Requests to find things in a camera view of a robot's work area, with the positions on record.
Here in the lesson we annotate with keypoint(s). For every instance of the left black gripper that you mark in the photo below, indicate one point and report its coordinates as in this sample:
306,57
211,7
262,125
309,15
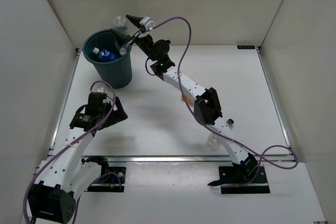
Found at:
118,115

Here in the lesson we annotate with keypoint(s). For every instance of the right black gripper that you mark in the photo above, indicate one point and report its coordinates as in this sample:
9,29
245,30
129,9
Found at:
135,21

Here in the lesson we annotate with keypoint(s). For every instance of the green label water bottle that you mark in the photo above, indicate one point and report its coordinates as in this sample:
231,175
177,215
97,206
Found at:
120,24

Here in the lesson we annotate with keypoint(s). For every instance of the blue label water bottle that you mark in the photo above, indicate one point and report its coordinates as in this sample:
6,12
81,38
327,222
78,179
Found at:
103,55

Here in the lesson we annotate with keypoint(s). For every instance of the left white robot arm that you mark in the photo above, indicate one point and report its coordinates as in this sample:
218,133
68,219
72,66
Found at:
55,194

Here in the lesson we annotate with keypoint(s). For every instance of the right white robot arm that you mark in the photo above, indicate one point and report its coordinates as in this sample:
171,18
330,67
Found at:
206,109

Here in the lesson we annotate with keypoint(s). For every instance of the dark teal plastic bin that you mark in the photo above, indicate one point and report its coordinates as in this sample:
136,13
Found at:
117,70

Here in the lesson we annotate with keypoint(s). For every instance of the orange juice bottle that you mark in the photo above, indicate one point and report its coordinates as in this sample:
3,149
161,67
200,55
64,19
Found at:
183,98

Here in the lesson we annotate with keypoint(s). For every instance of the pepsi label clear bottle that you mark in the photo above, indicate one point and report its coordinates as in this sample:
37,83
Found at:
216,140

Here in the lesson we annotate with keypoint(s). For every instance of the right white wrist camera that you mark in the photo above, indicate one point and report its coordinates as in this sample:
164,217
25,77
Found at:
147,23

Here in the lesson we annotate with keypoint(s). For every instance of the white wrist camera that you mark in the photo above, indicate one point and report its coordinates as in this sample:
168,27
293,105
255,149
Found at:
147,23
102,90

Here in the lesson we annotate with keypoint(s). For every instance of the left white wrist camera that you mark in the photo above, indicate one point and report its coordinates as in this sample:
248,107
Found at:
102,90

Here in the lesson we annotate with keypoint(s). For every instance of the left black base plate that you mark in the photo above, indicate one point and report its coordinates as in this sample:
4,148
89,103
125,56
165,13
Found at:
111,183

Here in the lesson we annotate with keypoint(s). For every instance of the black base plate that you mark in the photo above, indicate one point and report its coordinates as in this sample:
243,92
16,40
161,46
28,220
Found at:
111,183
232,182

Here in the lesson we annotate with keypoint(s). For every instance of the aluminium table edge rail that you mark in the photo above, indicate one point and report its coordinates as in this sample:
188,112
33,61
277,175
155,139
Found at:
173,159

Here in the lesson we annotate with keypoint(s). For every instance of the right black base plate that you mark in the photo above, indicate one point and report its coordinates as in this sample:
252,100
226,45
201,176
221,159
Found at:
232,182

